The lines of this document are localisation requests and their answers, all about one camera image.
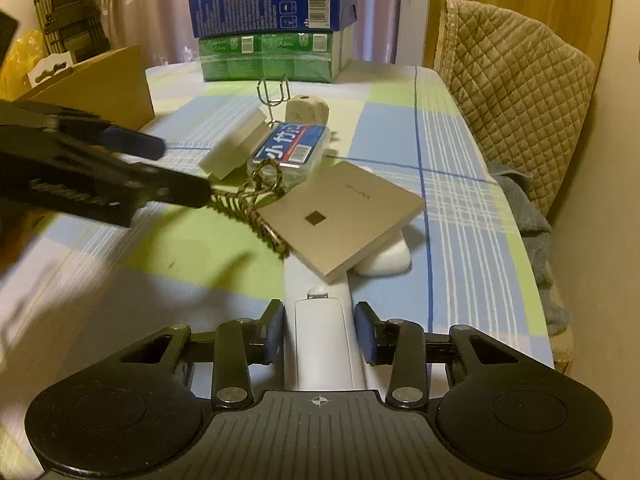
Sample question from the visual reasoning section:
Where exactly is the white remote control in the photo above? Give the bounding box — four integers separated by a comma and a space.
291, 281, 366, 391

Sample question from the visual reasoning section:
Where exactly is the blue dental floss box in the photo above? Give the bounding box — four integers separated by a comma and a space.
247, 122, 331, 188

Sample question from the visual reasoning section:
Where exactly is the metal wire holder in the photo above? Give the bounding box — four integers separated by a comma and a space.
256, 75, 291, 127

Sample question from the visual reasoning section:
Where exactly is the white rounded plastic device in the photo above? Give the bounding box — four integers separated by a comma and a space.
285, 94, 330, 126

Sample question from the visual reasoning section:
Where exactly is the brown cardboard box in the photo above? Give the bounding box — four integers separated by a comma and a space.
17, 46, 155, 130

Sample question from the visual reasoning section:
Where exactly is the white oval soap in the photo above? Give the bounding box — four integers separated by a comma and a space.
350, 231, 411, 278

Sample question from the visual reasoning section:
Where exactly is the white rectangular block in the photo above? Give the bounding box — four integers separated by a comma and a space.
198, 107, 270, 180

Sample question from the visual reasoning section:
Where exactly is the yellow plastic bag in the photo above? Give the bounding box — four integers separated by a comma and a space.
0, 29, 48, 101

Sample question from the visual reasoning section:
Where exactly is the checkered tablecloth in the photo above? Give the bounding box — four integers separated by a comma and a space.
1, 61, 552, 479

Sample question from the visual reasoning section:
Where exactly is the flat grey square box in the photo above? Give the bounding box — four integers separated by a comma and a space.
258, 162, 425, 283

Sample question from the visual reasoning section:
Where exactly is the pink patterned curtain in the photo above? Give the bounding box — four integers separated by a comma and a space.
98, 0, 400, 66

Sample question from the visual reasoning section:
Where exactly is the grey towel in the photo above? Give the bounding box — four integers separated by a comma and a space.
487, 162, 570, 336

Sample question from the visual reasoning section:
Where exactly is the green carton pack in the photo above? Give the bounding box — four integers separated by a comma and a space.
198, 26, 354, 82

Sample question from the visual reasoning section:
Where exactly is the blue carton box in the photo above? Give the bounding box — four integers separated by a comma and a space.
189, 0, 358, 39

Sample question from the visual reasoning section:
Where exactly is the quilted beige chair cover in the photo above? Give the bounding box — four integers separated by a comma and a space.
434, 0, 597, 214

